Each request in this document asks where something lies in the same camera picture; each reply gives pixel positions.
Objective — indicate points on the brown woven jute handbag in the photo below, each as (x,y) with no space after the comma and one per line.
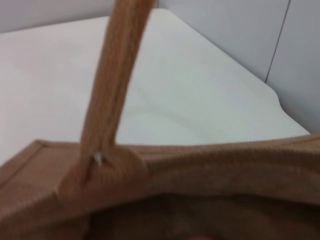
(200,162)

